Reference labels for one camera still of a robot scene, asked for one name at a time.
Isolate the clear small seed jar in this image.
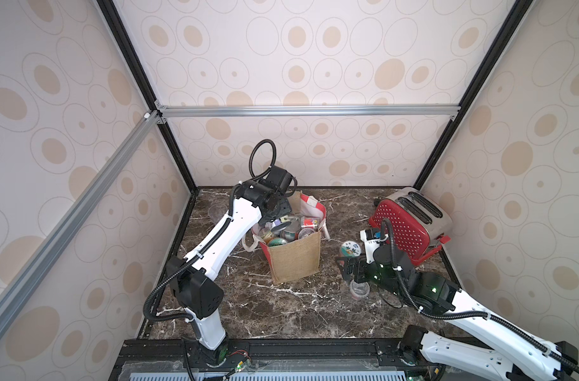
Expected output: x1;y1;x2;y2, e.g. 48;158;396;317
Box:
349;280;370;301

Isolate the orange label seed jar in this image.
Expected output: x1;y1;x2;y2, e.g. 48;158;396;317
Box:
339;241;362;259

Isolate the burlap canvas bag red lining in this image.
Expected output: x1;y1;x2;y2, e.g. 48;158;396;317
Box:
241;191;330;285

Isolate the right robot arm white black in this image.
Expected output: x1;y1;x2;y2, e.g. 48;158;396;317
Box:
335;219;579;380

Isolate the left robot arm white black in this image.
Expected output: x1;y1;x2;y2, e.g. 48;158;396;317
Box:
143;139;297;351

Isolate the silver top can in bag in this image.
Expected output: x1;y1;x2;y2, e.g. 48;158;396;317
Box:
279;216;302;242

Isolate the red silver toaster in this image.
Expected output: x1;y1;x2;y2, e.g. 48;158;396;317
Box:
369;187;453;267

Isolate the purple flower label jar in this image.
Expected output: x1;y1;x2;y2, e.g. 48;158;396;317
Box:
267;237;289;247

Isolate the clear plastic cup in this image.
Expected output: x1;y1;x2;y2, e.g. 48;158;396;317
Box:
208;199;230;225

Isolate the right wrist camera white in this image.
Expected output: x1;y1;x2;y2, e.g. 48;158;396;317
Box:
360;228;381;264

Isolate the silver horizontal rail back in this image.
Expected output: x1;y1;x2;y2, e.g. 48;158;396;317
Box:
159;104;461;118

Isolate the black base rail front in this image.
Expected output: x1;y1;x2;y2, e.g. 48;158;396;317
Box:
109;337;519;381

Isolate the silver diagonal rail left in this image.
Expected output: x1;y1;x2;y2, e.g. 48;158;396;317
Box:
0;110;161;340

